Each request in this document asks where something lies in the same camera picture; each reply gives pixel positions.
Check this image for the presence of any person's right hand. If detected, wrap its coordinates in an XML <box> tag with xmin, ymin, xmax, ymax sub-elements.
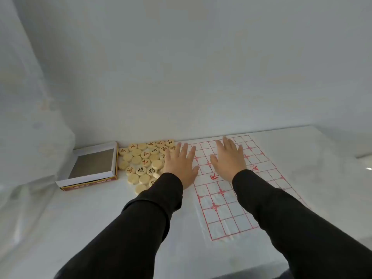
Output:
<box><xmin>210</xmin><ymin>136</ymin><xmax>248</xmax><ymax>183</ymax></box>

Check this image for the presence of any person's left hand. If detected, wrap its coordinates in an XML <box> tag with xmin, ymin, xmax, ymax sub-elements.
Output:
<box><xmin>162</xmin><ymin>141</ymin><xmax>200</xmax><ymax>190</ymax></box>

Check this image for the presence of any pile of wooden xiangqi pieces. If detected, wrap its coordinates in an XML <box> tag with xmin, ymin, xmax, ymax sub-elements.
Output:
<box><xmin>117</xmin><ymin>138</ymin><xmax>178</xmax><ymax>196</ymax></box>

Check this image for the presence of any red grid xiangqi board sheet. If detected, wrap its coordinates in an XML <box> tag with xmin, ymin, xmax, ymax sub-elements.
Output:
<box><xmin>179</xmin><ymin>134</ymin><xmax>312</xmax><ymax>249</ymax></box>

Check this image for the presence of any person's right forearm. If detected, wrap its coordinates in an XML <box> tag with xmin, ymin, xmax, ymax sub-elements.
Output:
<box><xmin>232</xmin><ymin>169</ymin><xmax>372</xmax><ymax>279</ymax></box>

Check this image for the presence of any person's left forearm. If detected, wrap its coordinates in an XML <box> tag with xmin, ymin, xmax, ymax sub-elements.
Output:
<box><xmin>55</xmin><ymin>172</ymin><xmax>184</xmax><ymax>279</ymax></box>

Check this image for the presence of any white cardboard box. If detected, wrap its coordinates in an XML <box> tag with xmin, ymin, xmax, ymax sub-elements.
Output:
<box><xmin>55</xmin><ymin>141</ymin><xmax>119</xmax><ymax>191</ymax></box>

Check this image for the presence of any sheer white curtain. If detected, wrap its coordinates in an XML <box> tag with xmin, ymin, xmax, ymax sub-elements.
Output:
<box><xmin>0</xmin><ymin>0</ymin><xmax>76</xmax><ymax>259</ymax></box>

